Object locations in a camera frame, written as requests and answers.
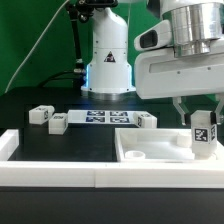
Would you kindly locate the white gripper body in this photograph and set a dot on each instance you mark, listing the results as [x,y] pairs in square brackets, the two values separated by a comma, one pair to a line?
[158,74]

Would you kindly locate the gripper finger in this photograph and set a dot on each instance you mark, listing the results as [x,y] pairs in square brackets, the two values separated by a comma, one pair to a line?
[217,116]
[182,110]

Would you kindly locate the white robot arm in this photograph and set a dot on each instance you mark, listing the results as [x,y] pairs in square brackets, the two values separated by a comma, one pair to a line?
[182,55]

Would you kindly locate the white U-shaped fence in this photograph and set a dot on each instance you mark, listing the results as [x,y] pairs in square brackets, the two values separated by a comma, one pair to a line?
[202,174]

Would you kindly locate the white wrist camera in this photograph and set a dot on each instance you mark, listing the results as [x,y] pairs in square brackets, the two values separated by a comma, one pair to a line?
[159,36]

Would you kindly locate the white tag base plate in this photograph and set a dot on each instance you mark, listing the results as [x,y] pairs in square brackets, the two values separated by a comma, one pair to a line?
[101,117]

